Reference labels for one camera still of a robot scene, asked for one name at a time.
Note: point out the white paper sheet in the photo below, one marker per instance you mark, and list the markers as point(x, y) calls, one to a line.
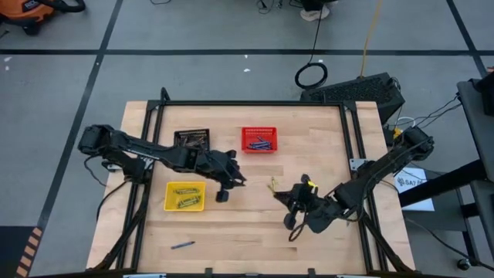
point(411, 181)

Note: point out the black slotted plastic basket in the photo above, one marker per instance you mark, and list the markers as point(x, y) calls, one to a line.
point(177, 133)

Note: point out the yellow plug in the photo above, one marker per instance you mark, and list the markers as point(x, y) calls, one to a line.
point(396, 133)

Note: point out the hazard-striped floor mat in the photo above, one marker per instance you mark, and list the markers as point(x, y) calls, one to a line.
point(11, 251)

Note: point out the person's leg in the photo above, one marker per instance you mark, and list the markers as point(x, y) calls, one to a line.
point(316, 4)

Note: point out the grey desk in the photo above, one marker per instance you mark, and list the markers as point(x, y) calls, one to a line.
point(478, 123)

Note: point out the red slotted plastic basket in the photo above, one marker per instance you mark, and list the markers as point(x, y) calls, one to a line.
point(247, 133)

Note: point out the yellow-green crayon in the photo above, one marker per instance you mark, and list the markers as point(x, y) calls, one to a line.
point(188, 202)
point(273, 183)
point(186, 190)

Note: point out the black computer case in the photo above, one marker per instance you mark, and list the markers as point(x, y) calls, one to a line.
point(355, 90)

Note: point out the silver base bracket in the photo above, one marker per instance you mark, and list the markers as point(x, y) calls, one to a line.
point(355, 164)
point(112, 167)

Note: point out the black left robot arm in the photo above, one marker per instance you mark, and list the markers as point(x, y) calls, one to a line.
point(127, 144)

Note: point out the orange shop vacuum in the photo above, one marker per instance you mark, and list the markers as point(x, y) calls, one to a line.
point(27, 9)

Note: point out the yellow slotted plastic basket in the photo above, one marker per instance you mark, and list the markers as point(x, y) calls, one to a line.
point(170, 206)

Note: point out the person's shoe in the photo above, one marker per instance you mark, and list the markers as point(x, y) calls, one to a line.
point(314, 14)

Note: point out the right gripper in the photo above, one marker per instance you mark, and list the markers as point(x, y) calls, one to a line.
point(316, 208)

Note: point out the black table frame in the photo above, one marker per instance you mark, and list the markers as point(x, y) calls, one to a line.
point(251, 103)

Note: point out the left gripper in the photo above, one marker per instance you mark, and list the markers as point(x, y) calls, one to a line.
point(218, 170)

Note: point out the black caster wheel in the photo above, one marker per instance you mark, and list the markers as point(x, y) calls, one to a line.
point(464, 264)

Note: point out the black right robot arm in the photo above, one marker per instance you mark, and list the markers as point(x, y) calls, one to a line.
point(386, 164)

